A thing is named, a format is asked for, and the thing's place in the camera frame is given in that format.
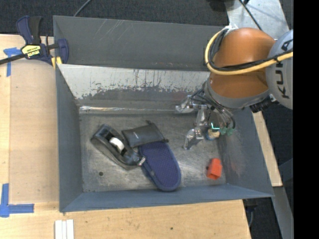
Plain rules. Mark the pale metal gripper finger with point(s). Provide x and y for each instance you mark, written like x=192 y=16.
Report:
x=198 y=135
x=191 y=134

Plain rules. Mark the orange-red block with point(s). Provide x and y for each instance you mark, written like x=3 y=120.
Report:
x=214 y=168

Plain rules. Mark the black tape dispenser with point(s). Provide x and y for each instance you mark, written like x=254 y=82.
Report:
x=104 y=137

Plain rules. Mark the grey metal bin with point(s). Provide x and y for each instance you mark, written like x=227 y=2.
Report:
x=149 y=46

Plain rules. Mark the black cylinder on white bracket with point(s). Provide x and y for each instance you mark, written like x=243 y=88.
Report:
x=260 y=106

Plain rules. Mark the black pouch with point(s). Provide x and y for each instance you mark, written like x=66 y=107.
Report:
x=143 y=133

